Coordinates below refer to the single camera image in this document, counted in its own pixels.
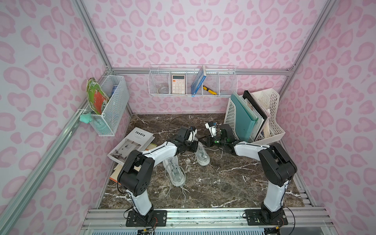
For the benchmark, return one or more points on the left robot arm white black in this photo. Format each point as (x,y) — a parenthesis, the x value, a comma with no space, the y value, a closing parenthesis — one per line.
(136,173)

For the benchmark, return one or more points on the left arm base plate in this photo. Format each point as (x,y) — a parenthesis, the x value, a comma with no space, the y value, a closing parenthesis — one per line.
(156,218)

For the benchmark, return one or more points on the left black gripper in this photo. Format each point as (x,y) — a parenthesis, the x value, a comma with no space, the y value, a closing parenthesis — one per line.
(192,144)

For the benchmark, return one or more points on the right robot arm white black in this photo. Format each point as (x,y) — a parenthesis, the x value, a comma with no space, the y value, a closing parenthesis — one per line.
(277,165)

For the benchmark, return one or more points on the yellow black utility knife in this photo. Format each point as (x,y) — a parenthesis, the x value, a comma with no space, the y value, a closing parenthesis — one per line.
(209,90)

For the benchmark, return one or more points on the teal folder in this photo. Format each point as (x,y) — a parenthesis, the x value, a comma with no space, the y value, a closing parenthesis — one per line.
(245,119)

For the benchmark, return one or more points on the grey knit sneaker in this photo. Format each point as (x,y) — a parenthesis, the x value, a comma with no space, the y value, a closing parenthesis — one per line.
(174,171)
(201,155)

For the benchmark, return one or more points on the blue book in shelf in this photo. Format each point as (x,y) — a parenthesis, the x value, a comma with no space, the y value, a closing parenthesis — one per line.
(198,81)

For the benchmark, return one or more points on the clear glass bowl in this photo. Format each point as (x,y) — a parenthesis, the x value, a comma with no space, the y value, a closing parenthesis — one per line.
(163,89)

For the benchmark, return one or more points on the white wire wall shelf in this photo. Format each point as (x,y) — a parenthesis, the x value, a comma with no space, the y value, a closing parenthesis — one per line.
(221,79)

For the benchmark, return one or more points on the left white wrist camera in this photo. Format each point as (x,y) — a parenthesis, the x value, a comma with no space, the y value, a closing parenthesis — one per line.
(193,132)

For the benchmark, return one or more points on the black clipboard folder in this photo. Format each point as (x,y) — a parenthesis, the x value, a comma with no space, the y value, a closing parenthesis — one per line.
(259,110)

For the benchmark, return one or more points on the green red snack bag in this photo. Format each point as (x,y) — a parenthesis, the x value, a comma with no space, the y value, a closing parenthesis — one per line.
(96,97)

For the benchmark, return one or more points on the white plastic file organizer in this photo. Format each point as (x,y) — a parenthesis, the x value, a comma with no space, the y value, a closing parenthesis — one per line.
(271,132)

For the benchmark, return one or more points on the white hardcover book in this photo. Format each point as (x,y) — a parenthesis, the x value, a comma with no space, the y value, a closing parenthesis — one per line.
(138,139)

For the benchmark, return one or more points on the white pink calculator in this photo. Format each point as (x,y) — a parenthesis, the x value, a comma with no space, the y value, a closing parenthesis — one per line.
(178,84)

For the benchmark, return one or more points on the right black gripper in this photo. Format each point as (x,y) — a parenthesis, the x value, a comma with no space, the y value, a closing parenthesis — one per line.
(210,141)

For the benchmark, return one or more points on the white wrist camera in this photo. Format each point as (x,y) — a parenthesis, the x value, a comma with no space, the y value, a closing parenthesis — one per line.
(212,127)
(193,132)

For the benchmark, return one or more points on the white wire side basket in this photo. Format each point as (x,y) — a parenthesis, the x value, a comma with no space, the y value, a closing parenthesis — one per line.
(116,89)

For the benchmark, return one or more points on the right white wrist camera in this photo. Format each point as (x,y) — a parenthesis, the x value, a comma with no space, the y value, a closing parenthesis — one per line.
(212,127)

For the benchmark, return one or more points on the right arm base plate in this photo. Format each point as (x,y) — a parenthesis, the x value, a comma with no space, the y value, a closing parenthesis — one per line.
(262,217)

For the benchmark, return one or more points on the mint green hook clip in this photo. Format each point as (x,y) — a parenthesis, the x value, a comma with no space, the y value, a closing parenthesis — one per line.
(86,118)

